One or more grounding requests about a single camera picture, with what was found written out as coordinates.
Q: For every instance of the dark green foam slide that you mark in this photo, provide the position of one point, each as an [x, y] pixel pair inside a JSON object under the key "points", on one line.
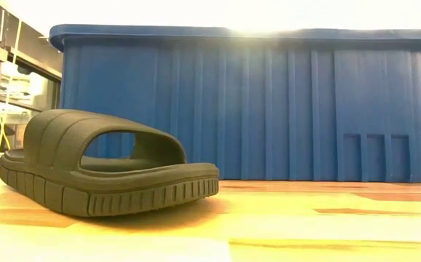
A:
{"points": [[50, 189]]}

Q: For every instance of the blue ribbed plastic bin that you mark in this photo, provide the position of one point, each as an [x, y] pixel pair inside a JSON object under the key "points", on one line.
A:
{"points": [[239, 109]]}

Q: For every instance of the dark framed glass window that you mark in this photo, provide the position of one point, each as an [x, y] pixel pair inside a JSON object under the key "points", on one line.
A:
{"points": [[28, 91]]}

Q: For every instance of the grey metal frame beam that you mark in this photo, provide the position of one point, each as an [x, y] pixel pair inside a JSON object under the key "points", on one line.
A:
{"points": [[32, 41]]}

